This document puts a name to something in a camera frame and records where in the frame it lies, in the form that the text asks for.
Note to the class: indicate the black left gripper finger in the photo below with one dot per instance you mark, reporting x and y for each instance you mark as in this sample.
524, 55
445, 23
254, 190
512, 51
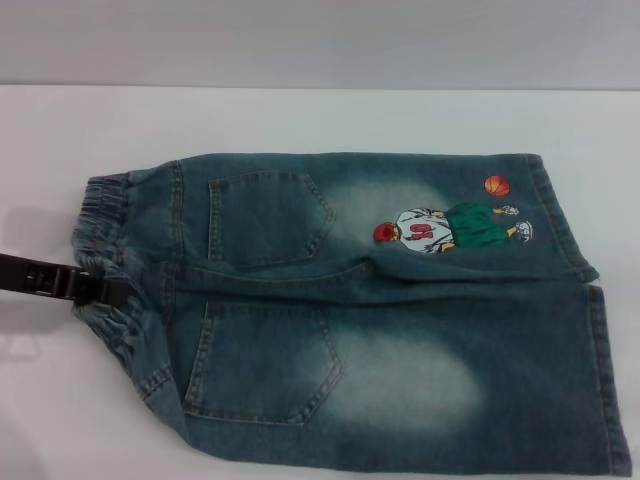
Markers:
55, 282

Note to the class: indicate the blue denim shorts cartoon patch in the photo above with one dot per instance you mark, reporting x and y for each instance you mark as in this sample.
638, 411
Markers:
400, 350

